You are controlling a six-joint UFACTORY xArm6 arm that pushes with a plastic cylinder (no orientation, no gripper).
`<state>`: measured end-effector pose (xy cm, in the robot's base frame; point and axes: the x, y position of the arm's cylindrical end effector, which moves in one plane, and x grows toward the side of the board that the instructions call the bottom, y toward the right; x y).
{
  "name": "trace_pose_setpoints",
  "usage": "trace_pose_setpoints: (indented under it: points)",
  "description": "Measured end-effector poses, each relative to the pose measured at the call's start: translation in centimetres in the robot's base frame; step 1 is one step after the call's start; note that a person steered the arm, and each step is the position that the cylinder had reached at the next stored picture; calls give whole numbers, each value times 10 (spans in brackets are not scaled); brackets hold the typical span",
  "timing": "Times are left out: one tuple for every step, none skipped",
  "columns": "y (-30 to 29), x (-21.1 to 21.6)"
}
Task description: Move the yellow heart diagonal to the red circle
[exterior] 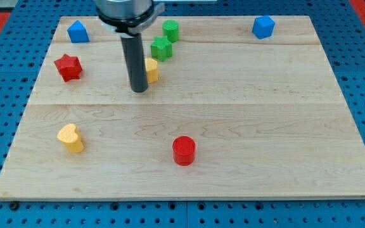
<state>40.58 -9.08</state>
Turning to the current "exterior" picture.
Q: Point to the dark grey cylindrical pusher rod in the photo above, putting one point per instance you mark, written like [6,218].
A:
[134,57]

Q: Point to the yellow heart block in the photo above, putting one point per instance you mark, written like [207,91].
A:
[70,138]

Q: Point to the yellow block behind rod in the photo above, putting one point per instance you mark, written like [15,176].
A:
[151,70]

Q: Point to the green star block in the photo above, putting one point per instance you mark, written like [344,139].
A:
[161,48]

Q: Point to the green cylinder block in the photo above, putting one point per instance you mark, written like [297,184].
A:
[171,30]

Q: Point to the blue pentagon block left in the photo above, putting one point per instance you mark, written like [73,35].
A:
[77,32]

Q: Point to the red star block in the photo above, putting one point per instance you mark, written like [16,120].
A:
[69,67]

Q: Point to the red cylinder block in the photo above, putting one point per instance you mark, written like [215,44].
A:
[184,150]

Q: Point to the wooden board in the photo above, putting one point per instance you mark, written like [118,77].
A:
[268,118]

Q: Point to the blue hexagon block right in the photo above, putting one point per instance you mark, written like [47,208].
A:
[263,26]

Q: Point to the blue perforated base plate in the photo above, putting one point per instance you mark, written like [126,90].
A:
[24,42]

